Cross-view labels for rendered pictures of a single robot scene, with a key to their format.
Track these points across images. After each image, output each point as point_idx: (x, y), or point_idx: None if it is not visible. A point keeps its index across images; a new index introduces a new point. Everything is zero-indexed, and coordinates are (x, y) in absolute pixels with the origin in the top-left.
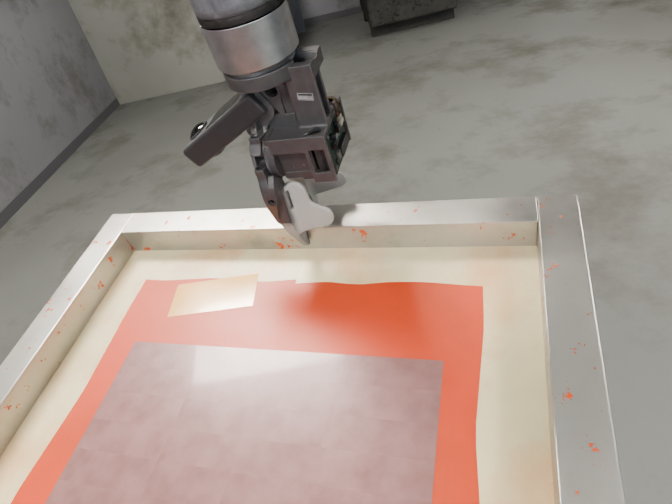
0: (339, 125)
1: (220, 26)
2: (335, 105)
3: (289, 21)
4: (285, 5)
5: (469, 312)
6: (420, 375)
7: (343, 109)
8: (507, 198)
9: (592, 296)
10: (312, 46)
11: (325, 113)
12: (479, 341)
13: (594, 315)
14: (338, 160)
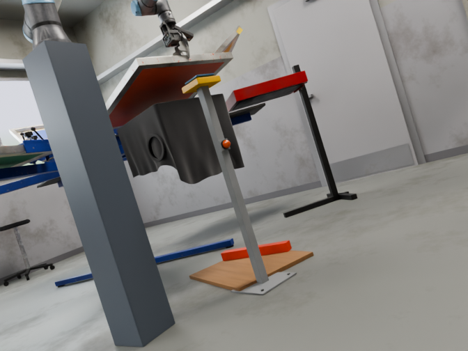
0: (166, 36)
1: None
2: (166, 32)
3: (160, 18)
4: (159, 16)
5: (147, 76)
6: (149, 83)
7: (168, 33)
8: (148, 57)
9: (126, 72)
10: (163, 21)
11: (162, 34)
12: (143, 80)
13: (125, 74)
14: (167, 43)
